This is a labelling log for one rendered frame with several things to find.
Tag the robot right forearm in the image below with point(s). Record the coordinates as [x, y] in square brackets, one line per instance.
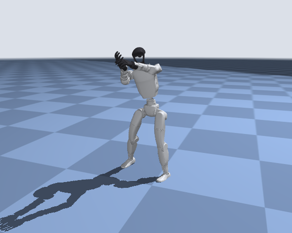
[124, 74]

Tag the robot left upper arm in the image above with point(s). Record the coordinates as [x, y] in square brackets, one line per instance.
[156, 70]

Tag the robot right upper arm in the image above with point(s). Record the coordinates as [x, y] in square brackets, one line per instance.
[130, 77]

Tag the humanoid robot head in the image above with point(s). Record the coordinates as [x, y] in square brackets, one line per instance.
[139, 52]

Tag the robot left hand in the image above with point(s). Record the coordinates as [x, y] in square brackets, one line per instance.
[126, 63]

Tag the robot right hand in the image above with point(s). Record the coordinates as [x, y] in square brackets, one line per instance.
[116, 57]

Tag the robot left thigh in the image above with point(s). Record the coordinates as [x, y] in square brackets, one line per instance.
[159, 127]

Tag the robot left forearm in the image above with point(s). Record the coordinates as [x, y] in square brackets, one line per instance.
[143, 67]

